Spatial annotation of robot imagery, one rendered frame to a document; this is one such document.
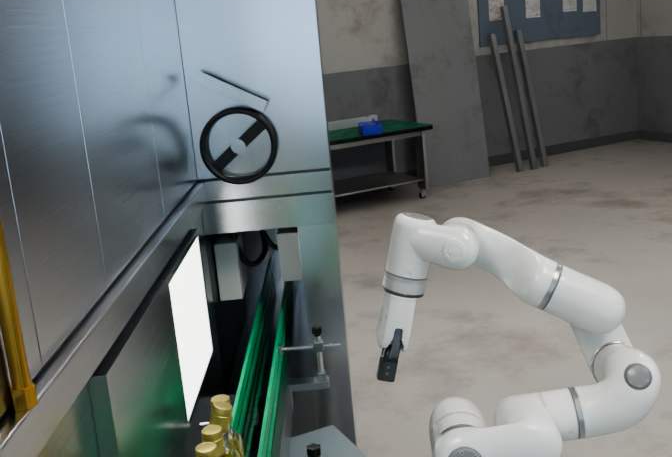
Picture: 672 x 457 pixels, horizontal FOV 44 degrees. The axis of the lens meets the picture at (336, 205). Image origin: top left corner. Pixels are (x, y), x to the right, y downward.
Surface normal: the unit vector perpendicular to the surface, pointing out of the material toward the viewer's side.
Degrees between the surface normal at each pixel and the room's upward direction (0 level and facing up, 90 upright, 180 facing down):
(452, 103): 83
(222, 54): 90
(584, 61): 90
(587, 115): 90
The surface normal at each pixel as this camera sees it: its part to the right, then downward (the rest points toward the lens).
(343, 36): 0.43, 0.15
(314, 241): 0.01, 0.22
